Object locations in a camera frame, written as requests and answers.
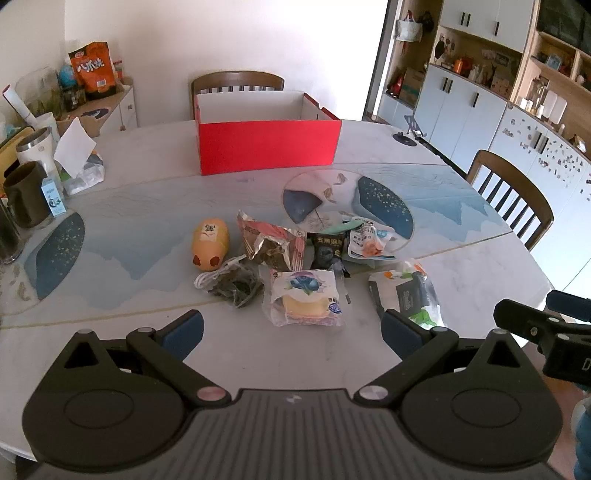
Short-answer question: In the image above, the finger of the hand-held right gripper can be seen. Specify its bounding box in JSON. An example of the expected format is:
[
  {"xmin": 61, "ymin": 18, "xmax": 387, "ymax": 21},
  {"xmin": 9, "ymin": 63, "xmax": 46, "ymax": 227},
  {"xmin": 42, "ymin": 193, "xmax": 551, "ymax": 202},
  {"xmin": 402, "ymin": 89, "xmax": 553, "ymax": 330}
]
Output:
[
  {"xmin": 493, "ymin": 299, "xmax": 575, "ymax": 356},
  {"xmin": 546, "ymin": 290, "xmax": 591, "ymax": 320}
]

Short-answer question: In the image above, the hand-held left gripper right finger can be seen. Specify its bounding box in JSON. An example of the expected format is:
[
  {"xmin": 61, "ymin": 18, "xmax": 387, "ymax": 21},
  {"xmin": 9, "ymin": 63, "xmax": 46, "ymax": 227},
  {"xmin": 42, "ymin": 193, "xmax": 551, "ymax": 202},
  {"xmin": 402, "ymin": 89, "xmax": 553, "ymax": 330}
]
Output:
[{"xmin": 353, "ymin": 308, "xmax": 532, "ymax": 409}]

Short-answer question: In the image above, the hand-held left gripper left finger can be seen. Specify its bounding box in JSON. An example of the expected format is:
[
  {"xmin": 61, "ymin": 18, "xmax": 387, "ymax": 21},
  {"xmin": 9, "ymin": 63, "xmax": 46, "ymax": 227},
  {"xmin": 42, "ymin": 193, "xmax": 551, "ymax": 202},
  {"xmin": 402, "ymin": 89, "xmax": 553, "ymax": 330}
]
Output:
[{"xmin": 60, "ymin": 310, "xmax": 232, "ymax": 409}]

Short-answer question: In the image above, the white green snack packet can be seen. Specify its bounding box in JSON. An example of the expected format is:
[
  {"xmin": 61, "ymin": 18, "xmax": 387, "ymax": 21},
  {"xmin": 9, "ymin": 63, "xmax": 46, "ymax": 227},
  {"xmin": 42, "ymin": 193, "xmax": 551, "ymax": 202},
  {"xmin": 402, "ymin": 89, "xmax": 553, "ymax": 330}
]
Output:
[{"xmin": 368, "ymin": 261, "xmax": 448, "ymax": 329}]

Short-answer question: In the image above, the clear bag of dark seaweed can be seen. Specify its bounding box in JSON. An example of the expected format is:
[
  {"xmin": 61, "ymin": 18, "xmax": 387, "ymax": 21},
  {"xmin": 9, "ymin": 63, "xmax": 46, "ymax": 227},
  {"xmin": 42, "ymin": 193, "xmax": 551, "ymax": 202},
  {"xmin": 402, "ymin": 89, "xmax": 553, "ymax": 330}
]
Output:
[{"xmin": 208, "ymin": 263, "xmax": 266, "ymax": 309}]

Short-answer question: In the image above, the white orange snack packet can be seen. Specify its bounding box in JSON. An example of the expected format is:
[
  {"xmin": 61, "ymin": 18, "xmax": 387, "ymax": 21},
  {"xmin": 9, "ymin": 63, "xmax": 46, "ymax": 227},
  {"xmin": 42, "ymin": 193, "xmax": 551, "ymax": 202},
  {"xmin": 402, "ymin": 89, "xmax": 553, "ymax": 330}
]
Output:
[{"xmin": 346, "ymin": 217, "xmax": 400, "ymax": 264}]

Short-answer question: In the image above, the yellow capybara toy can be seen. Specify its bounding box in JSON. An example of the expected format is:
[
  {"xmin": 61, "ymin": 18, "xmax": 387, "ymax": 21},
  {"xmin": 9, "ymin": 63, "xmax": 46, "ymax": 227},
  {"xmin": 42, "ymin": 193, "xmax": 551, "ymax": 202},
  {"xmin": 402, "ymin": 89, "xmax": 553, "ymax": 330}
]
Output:
[{"xmin": 191, "ymin": 218, "xmax": 230, "ymax": 271}]

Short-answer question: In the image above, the blueberry cake packet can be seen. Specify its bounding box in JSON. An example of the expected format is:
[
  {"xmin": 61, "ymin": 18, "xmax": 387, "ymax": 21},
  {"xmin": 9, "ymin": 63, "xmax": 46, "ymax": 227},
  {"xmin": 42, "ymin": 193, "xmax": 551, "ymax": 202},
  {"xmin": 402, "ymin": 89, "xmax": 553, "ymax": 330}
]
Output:
[{"xmin": 263, "ymin": 268, "xmax": 348, "ymax": 328}]

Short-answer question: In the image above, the black snack packet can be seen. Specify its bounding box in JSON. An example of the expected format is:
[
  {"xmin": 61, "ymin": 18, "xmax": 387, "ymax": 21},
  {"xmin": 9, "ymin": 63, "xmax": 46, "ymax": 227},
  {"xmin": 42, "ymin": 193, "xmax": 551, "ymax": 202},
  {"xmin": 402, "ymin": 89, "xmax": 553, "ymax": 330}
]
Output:
[{"xmin": 307, "ymin": 232, "xmax": 352, "ymax": 278}]

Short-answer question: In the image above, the mint green plastic stick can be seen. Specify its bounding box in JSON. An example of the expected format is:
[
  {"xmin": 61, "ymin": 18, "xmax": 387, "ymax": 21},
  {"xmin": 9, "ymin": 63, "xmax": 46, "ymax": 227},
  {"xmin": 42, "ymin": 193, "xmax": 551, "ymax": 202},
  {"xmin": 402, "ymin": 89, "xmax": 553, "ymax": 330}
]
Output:
[{"xmin": 318, "ymin": 219, "xmax": 365, "ymax": 234}]

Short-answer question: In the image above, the silver foil snack packet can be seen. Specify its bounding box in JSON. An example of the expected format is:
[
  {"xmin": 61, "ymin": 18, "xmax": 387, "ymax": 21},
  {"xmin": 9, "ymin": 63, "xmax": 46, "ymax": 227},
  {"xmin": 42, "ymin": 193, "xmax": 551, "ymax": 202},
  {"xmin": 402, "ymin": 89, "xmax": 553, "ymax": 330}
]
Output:
[{"xmin": 237, "ymin": 210, "xmax": 306, "ymax": 271}]

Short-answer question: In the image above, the red cardboard box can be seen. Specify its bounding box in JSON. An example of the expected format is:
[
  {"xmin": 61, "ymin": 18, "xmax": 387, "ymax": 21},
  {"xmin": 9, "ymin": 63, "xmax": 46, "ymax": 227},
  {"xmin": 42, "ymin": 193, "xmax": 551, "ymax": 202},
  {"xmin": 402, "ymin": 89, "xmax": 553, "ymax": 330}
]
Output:
[{"xmin": 194, "ymin": 91, "xmax": 342, "ymax": 176}]

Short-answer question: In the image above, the white marble desktop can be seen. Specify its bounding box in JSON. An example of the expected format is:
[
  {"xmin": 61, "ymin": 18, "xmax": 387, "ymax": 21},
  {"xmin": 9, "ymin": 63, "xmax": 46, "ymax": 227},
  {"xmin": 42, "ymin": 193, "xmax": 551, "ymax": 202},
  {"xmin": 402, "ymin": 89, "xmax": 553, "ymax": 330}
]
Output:
[{"xmin": 0, "ymin": 117, "xmax": 568, "ymax": 462}]

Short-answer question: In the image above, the wooden chair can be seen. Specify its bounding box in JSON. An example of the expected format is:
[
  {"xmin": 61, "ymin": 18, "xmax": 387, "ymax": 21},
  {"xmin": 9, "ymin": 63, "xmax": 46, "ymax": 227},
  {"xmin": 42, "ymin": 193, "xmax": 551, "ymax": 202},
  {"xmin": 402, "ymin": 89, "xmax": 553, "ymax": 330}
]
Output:
[
  {"xmin": 191, "ymin": 71, "xmax": 286, "ymax": 120},
  {"xmin": 465, "ymin": 149, "xmax": 555, "ymax": 252}
]

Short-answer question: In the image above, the small light blue box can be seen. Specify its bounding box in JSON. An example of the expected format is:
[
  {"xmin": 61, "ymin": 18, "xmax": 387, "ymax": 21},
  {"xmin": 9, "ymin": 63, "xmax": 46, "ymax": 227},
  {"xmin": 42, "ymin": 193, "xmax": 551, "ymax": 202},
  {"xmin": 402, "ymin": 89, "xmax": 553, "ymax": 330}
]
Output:
[{"xmin": 41, "ymin": 178, "xmax": 68, "ymax": 217}]

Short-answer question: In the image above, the drinking glass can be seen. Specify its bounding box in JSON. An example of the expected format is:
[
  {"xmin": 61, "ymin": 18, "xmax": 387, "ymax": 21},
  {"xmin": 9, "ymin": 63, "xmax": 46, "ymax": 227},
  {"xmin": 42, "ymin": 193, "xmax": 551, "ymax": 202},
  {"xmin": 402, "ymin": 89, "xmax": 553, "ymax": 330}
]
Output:
[{"xmin": 0, "ymin": 198, "xmax": 25, "ymax": 265}]

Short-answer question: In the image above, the dark green mug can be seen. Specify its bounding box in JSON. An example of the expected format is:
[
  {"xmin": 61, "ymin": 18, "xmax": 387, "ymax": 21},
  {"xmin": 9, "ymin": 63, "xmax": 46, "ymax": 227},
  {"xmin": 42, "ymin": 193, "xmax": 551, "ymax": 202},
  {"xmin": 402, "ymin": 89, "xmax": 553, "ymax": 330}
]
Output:
[{"xmin": 2, "ymin": 161, "xmax": 55, "ymax": 228}]

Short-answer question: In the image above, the clear tissue pack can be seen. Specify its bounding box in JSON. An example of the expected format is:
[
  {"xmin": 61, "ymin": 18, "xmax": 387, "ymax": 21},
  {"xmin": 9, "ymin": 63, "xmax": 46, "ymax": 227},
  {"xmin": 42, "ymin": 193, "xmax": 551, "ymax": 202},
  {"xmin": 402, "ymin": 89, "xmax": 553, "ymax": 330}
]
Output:
[{"xmin": 53, "ymin": 117, "xmax": 106, "ymax": 197}]

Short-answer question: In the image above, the open brown cardboard box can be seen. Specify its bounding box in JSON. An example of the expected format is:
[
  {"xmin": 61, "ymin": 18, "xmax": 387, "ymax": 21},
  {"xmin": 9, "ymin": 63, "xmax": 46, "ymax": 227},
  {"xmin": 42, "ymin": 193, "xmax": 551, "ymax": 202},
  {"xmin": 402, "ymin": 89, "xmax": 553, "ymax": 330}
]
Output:
[{"xmin": 55, "ymin": 104, "xmax": 112, "ymax": 138}]

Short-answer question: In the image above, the white wooden sideboard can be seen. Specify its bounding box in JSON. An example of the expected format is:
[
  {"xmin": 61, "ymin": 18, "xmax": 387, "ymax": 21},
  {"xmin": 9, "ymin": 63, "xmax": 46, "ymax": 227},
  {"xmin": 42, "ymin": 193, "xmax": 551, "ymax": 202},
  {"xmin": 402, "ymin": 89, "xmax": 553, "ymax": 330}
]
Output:
[{"xmin": 55, "ymin": 84, "xmax": 138, "ymax": 139}]

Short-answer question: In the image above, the printed cardboard box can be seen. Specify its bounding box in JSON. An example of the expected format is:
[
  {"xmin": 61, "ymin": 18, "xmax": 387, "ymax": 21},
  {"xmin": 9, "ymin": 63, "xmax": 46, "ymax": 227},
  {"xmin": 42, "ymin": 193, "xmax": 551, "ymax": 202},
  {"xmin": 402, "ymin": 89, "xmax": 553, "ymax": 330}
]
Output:
[{"xmin": 398, "ymin": 67, "xmax": 428, "ymax": 104}]

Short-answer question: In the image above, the dark glass jar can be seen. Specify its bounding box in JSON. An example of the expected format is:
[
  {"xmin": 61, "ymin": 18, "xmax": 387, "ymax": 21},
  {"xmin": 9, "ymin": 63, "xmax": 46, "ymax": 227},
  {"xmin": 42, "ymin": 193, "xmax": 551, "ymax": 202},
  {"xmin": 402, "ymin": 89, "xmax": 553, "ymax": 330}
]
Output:
[{"xmin": 62, "ymin": 88, "xmax": 86, "ymax": 112}]

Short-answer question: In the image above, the orange snack bag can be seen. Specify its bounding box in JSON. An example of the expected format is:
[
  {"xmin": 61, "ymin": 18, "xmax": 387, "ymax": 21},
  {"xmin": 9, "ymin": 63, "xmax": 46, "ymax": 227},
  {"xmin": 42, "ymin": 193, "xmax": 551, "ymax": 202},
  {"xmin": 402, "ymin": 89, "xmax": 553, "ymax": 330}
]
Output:
[{"xmin": 68, "ymin": 41, "xmax": 117, "ymax": 101}]

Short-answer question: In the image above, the glass terrarium with plants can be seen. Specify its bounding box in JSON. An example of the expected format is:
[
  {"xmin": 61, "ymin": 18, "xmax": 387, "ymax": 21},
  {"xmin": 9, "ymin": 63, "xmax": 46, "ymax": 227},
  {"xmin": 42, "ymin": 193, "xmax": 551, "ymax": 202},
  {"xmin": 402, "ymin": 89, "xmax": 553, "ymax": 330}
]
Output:
[{"xmin": 14, "ymin": 67, "xmax": 63, "ymax": 116}]

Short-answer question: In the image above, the white paper roll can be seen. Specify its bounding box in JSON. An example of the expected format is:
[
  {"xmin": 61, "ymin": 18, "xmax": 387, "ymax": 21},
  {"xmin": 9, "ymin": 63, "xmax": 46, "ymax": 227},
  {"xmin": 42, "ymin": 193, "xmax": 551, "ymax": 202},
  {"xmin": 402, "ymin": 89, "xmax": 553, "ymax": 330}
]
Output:
[{"xmin": 1, "ymin": 85, "xmax": 40, "ymax": 127}]

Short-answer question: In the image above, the hanging tote bag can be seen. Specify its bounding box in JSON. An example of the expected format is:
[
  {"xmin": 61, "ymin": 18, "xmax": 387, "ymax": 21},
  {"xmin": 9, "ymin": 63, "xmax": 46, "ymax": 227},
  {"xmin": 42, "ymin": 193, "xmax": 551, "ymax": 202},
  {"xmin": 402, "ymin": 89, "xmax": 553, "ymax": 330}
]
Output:
[{"xmin": 394, "ymin": 11, "xmax": 424, "ymax": 43}]

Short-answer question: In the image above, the white wooden wall cabinet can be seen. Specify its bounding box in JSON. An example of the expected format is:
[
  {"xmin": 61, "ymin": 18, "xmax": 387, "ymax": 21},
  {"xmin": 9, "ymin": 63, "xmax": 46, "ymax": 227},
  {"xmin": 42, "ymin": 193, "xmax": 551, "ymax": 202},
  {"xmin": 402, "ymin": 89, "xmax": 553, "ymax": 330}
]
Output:
[{"xmin": 369, "ymin": 0, "xmax": 591, "ymax": 287}]

